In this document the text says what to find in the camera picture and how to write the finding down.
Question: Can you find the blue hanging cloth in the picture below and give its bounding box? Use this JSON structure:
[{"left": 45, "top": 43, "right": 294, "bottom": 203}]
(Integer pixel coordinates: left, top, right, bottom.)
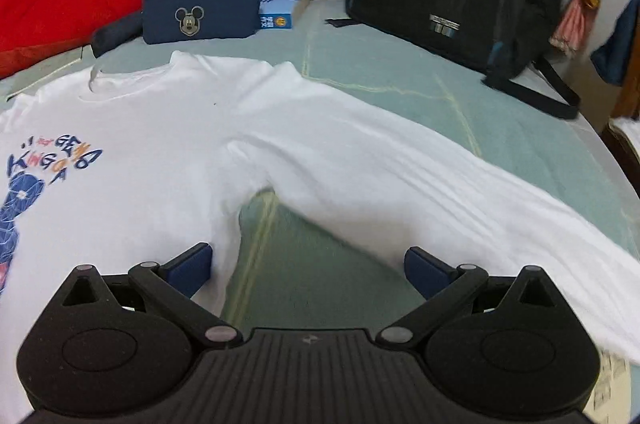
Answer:
[{"left": 590, "top": 0, "right": 640, "bottom": 87}]

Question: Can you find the white printed sweatshirt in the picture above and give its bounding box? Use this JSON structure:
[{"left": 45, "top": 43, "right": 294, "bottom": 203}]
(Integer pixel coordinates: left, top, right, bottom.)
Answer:
[{"left": 0, "top": 50, "right": 640, "bottom": 365}]

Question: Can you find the dark folded pouch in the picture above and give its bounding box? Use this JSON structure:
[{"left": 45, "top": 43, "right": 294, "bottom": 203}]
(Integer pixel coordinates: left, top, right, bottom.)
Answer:
[{"left": 91, "top": 11, "right": 146, "bottom": 57}]

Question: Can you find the blue book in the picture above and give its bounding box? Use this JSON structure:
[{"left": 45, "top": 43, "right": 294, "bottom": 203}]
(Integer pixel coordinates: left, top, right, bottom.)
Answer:
[{"left": 256, "top": 0, "right": 311, "bottom": 31}]

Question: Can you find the navy mouse-print pencil case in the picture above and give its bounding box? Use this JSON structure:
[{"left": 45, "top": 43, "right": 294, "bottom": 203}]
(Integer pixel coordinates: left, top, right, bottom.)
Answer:
[{"left": 142, "top": 0, "right": 261, "bottom": 46}]

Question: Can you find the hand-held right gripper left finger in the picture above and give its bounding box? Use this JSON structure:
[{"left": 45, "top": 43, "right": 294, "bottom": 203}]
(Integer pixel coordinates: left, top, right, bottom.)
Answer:
[{"left": 47, "top": 242, "right": 244, "bottom": 350}]

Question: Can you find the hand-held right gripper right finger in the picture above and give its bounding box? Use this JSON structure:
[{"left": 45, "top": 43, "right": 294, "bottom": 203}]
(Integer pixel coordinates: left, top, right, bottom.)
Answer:
[{"left": 376, "top": 246, "right": 571, "bottom": 350}]

